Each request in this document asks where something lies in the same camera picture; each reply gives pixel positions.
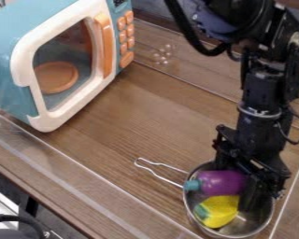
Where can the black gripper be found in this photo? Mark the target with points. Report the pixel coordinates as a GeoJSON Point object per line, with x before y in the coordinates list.
{"type": "Point", "coordinates": [250, 149]}

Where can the purple toy eggplant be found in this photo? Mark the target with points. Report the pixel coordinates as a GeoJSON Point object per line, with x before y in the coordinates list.
{"type": "Point", "coordinates": [217, 182]}

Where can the silver pot with wire handle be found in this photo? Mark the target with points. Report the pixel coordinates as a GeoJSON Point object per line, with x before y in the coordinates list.
{"type": "Point", "coordinates": [247, 223]}

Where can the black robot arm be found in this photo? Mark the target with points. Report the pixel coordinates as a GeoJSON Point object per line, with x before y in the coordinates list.
{"type": "Point", "coordinates": [266, 29]}

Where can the yellow toy vegetable piece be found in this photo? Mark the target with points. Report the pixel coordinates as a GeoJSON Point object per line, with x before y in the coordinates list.
{"type": "Point", "coordinates": [217, 211]}

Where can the clear acrylic front barrier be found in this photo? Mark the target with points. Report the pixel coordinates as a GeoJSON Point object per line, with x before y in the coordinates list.
{"type": "Point", "coordinates": [92, 204]}

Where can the blue toy microwave oven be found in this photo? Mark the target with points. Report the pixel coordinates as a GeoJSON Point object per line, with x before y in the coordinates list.
{"type": "Point", "coordinates": [63, 49]}

